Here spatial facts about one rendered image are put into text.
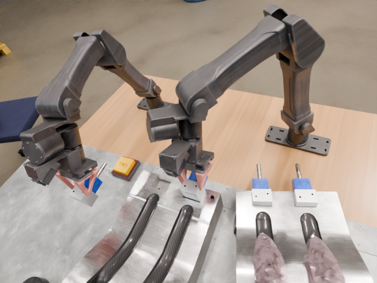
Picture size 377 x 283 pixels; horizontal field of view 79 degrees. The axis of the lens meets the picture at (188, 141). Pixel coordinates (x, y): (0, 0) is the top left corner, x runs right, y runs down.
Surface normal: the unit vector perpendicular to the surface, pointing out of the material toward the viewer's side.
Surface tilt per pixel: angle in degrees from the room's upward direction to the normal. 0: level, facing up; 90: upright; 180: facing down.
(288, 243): 27
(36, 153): 64
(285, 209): 0
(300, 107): 84
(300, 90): 91
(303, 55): 90
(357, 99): 0
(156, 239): 2
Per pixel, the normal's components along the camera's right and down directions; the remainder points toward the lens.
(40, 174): 0.90, 0.20
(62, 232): -0.20, -0.62
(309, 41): 0.36, 0.68
